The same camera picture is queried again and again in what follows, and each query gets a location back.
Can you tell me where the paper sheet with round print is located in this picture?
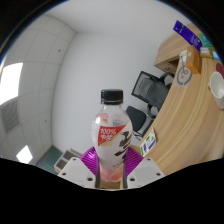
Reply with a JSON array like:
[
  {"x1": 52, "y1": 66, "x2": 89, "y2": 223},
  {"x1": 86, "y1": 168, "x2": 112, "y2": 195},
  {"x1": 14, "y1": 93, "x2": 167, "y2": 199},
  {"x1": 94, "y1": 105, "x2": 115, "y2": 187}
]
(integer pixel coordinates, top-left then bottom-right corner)
[{"x1": 173, "y1": 49, "x2": 195, "y2": 89}]

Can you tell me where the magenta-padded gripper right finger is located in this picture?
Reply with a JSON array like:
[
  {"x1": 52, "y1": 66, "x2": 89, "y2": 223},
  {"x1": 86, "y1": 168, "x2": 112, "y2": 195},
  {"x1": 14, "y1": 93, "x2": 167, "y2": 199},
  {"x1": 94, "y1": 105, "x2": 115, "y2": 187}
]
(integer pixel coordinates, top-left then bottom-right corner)
[{"x1": 122, "y1": 146, "x2": 166, "y2": 190}]

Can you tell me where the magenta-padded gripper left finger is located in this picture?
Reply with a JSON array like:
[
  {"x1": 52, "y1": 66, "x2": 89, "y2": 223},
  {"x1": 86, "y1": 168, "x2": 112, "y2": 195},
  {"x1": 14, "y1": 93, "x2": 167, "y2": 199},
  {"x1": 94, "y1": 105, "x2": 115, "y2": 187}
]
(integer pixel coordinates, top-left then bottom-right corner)
[{"x1": 58, "y1": 146, "x2": 101, "y2": 189}]

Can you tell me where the dark office chair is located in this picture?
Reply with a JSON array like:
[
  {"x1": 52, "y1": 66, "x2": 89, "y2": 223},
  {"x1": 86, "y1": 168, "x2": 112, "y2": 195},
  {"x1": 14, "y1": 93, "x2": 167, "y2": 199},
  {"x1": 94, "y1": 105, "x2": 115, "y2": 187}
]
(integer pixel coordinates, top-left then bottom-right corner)
[{"x1": 125, "y1": 105, "x2": 155, "y2": 141}]

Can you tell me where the white paper cup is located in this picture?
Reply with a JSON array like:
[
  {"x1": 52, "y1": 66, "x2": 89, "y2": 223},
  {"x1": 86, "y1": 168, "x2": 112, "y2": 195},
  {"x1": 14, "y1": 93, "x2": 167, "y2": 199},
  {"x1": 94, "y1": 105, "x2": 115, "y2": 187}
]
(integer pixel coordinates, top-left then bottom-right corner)
[{"x1": 209, "y1": 70, "x2": 224, "y2": 110}]

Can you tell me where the purple stand-up pouch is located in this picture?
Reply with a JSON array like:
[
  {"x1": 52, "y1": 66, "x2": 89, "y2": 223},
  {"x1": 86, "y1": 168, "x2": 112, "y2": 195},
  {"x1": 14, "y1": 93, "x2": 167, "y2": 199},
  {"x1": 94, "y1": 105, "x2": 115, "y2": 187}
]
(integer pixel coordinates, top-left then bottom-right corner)
[{"x1": 172, "y1": 19, "x2": 204, "y2": 46}]

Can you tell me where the small orange box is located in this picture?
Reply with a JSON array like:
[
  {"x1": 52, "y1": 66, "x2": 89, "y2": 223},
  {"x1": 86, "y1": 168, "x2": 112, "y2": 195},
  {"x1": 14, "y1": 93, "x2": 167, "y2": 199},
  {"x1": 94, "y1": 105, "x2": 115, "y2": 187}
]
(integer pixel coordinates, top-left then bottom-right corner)
[{"x1": 185, "y1": 45, "x2": 203, "y2": 75}]

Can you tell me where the clear black-capped drink bottle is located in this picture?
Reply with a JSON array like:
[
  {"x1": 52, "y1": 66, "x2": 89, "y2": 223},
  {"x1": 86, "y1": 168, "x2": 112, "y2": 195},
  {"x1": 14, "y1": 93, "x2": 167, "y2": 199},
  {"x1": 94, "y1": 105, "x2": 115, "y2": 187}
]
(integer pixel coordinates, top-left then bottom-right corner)
[{"x1": 91, "y1": 88, "x2": 134, "y2": 184}]

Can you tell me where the small blue packet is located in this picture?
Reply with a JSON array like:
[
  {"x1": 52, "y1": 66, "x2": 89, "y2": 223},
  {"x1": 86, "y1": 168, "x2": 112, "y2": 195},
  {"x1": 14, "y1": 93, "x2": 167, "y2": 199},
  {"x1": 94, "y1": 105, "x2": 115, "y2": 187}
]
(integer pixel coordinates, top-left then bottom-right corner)
[{"x1": 211, "y1": 49, "x2": 222, "y2": 63}]

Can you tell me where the wooden glass-door cabinet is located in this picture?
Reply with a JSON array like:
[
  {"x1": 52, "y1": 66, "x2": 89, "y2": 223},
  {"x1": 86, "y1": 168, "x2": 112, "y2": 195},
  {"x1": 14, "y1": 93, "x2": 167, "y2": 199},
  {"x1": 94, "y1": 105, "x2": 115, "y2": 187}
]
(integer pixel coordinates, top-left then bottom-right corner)
[{"x1": 54, "y1": 148, "x2": 83, "y2": 170}]

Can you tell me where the wooden side desk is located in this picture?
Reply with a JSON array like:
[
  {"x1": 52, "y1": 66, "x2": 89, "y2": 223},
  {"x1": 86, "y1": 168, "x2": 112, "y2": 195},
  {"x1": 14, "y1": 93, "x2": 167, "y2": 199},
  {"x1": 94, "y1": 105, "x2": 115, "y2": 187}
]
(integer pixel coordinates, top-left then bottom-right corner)
[{"x1": 153, "y1": 23, "x2": 203, "y2": 72}]

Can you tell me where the ceiling air vent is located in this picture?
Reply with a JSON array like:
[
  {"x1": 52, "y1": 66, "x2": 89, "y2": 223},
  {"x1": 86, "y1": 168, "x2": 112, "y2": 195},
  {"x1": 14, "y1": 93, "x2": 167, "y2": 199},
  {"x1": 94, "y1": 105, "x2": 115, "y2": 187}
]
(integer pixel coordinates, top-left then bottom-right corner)
[{"x1": 0, "y1": 99, "x2": 20, "y2": 134}]

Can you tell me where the grey mesh office chair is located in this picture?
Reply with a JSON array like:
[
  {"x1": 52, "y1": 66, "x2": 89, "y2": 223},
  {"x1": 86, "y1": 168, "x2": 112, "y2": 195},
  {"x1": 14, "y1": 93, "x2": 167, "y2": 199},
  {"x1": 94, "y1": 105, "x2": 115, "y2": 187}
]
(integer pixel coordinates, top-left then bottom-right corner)
[{"x1": 131, "y1": 70, "x2": 175, "y2": 112}]

